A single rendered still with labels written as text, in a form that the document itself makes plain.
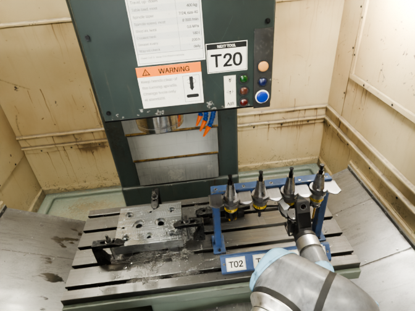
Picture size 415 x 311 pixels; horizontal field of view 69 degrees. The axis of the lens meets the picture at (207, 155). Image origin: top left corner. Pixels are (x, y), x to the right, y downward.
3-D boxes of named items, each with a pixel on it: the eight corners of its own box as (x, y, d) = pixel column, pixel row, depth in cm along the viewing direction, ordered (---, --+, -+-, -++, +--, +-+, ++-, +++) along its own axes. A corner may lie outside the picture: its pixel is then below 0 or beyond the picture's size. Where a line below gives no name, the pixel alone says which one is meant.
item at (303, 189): (314, 197, 110) (314, 195, 110) (299, 199, 110) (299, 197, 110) (306, 185, 116) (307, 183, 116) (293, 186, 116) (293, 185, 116)
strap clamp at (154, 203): (161, 221, 148) (156, 199, 139) (154, 223, 148) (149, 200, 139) (162, 203, 159) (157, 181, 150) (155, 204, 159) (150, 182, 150)
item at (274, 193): (284, 200, 110) (284, 199, 110) (270, 202, 110) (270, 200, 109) (278, 188, 116) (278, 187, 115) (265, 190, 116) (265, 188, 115)
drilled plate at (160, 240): (183, 246, 129) (182, 239, 127) (115, 255, 128) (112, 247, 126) (182, 209, 148) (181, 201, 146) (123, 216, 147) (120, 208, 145)
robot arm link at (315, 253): (310, 293, 90) (313, 277, 85) (297, 261, 99) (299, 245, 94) (336, 289, 90) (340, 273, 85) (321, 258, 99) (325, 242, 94)
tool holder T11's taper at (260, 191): (265, 189, 113) (266, 175, 109) (266, 197, 110) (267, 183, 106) (254, 189, 114) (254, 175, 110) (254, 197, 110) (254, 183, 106)
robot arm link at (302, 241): (300, 245, 94) (326, 242, 94) (296, 233, 98) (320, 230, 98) (297, 259, 98) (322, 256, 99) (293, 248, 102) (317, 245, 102)
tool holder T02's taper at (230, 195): (236, 192, 113) (236, 178, 109) (237, 200, 109) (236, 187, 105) (224, 193, 113) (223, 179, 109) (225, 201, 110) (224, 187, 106)
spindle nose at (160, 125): (185, 111, 109) (181, 79, 103) (182, 133, 96) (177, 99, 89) (142, 114, 110) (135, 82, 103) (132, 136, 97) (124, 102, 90)
